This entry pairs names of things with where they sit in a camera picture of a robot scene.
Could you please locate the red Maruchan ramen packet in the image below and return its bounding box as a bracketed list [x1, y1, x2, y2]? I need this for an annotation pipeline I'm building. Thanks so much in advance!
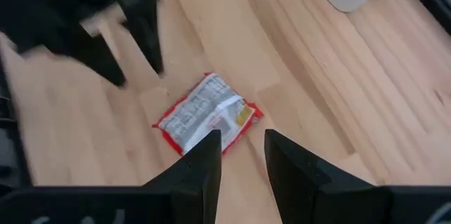
[152, 72, 264, 157]

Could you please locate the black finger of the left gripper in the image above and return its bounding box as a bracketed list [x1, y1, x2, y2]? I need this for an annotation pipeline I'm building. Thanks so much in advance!
[118, 0, 166, 76]
[20, 26, 127, 87]

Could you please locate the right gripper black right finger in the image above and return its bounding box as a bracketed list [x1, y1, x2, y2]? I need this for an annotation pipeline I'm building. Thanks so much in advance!
[264, 128, 388, 224]

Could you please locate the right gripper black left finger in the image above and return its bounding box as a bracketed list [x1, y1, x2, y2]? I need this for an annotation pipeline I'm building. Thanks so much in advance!
[142, 129, 223, 224]

